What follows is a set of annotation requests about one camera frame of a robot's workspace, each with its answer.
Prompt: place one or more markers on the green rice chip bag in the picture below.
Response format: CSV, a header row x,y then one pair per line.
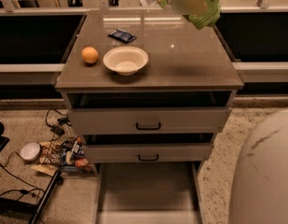
x,y
201,13

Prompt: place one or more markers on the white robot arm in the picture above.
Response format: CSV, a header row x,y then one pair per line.
x,y
259,193

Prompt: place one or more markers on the grey drawer cabinet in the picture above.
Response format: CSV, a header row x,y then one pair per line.
x,y
187,68

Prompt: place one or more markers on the top grey drawer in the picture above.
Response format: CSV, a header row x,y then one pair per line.
x,y
173,120

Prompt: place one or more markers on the grey drawer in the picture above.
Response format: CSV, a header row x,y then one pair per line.
x,y
166,152
173,120
148,193

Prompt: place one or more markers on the middle grey drawer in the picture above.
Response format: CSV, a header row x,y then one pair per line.
x,y
166,152

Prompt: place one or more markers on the bottom grey drawer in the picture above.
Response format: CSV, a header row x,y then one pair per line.
x,y
148,193

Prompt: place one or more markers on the white paper bowl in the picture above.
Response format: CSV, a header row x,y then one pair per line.
x,y
126,60

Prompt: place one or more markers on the orange fruit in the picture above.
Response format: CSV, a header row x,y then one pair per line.
x,y
90,55

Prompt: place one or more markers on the blue snack packet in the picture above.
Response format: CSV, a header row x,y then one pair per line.
x,y
122,36

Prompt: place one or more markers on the basket of snack packets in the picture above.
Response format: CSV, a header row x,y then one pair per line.
x,y
65,155

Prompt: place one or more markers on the white bowl on floor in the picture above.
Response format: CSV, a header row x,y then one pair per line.
x,y
30,151

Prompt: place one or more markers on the black top drawer handle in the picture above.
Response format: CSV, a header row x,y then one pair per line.
x,y
152,127

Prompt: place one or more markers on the black drawer handle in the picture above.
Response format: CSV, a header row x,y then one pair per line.
x,y
152,127
148,158

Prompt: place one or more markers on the black middle drawer handle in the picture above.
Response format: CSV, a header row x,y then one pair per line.
x,y
148,158

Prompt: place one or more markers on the black stand frame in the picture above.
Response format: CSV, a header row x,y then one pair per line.
x,y
32,210

